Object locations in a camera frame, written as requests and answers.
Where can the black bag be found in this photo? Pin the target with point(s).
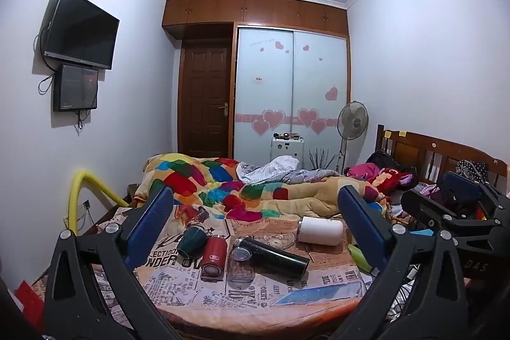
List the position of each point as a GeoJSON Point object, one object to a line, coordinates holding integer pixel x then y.
{"type": "Point", "coordinates": [380, 160]}

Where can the yellow-green plastic item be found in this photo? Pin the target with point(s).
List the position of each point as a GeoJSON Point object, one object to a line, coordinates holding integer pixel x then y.
{"type": "Point", "coordinates": [358, 258]}

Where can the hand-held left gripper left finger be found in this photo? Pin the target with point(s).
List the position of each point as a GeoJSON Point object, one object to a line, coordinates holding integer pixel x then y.
{"type": "Point", "coordinates": [148, 226]}

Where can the pink red plush toy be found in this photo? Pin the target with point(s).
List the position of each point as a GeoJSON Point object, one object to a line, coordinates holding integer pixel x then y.
{"type": "Point", "coordinates": [382, 176]}

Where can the colourful patchwork blanket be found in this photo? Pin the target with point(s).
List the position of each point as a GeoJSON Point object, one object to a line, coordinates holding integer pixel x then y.
{"type": "Point", "coordinates": [223, 184]}

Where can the dry twig bundle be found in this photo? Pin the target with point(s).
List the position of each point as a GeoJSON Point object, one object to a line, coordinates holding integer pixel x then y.
{"type": "Point", "coordinates": [322, 160]}

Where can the yellow padded pipe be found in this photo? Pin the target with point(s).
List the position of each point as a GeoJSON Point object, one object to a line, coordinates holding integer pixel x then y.
{"type": "Point", "coordinates": [81, 184]}

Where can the grey striped cloth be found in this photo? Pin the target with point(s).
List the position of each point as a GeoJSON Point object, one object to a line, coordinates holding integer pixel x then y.
{"type": "Point", "coordinates": [275, 170]}

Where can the white cabinet appliance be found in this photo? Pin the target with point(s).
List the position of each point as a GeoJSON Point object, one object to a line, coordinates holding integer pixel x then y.
{"type": "Point", "coordinates": [287, 152]}

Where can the red box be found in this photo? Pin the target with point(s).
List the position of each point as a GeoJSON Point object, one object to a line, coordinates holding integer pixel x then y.
{"type": "Point", "coordinates": [30, 302]}

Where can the clear glass dish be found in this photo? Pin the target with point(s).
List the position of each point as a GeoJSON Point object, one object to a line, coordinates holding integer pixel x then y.
{"type": "Point", "coordinates": [279, 240]}

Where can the brown wooden door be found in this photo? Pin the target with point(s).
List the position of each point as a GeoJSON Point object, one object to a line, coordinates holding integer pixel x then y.
{"type": "Point", "coordinates": [205, 101]}

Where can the wall socket with plug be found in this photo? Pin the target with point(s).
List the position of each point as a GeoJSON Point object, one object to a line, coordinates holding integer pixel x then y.
{"type": "Point", "coordinates": [86, 209]}

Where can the small black wall monitor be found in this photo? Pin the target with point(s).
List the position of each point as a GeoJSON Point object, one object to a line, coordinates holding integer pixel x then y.
{"type": "Point", "coordinates": [75, 87]}

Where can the white cup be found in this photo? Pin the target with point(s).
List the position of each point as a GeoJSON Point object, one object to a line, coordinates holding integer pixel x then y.
{"type": "Point", "coordinates": [322, 230]}

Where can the wall-mounted black television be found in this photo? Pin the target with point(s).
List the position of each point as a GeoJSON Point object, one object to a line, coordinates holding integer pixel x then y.
{"type": "Point", "coordinates": [81, 29]}

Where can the red flask cup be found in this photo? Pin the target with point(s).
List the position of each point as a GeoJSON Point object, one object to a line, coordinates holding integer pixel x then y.
{"type": "Point", "coordinates": [213, 258]}

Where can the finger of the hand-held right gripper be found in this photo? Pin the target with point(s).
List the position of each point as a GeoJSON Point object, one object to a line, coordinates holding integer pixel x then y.
{"type": "Point", "coordinates": [428, 206]}
{"type": "Point", "coordinates": [462, 186]}

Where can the clear glass cup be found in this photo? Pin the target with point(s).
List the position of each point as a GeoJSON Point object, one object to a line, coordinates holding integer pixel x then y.
{"type": "Point", "coordinates": [241, 266]}

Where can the wooden bed headboard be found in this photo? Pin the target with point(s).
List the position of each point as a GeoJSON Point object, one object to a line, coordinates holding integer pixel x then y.
{"type": "Point", "coordinates": [422, 149]}

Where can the newspaper print bed sheet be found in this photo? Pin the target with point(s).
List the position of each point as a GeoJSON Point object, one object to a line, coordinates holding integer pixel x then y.
{"type": "Point", "coordinates": [255, 298]}

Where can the dark green cup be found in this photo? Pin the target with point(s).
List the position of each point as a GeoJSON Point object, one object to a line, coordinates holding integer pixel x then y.
{"type": "Point", "coordinates": [191, 242]}

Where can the black white patterned cloth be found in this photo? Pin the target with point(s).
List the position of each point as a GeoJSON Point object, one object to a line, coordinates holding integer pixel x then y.
{"type": "Point", "coordinates": [472, 169]}

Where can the black thermos cup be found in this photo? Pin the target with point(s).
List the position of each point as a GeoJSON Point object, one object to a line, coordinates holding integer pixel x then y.
{"type": "Point", "coordinates": [275, 258]}

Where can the standing pedestal fan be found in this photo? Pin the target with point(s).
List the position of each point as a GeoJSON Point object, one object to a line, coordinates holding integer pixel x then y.
{"type": "Point", "coordinates": [352, 121]}

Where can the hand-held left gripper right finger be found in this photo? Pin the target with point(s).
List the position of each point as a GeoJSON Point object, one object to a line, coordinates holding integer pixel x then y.
{"type": "Point", "coordinates": [360, 228]}

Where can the wooden wardrobe with sliding doors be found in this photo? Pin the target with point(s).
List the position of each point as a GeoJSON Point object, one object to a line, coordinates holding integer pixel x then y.
{"type": "Point", "coordinates": [291, 85]}

